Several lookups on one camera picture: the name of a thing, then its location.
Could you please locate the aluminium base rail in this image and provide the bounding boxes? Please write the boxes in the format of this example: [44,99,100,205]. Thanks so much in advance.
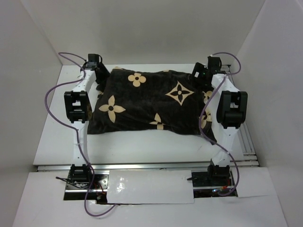
[35,162,258,172]

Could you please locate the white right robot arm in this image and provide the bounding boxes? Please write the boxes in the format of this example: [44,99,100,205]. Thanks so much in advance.
[189,53,248,186]

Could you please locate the white cover plate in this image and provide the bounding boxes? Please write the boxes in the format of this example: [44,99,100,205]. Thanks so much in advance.
[107,170,194,204]

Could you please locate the black floral pillowcase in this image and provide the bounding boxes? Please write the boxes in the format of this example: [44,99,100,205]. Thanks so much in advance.
[88,67,205,135]

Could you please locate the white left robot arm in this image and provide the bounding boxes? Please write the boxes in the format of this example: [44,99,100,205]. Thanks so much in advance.
[64,53,109,190]

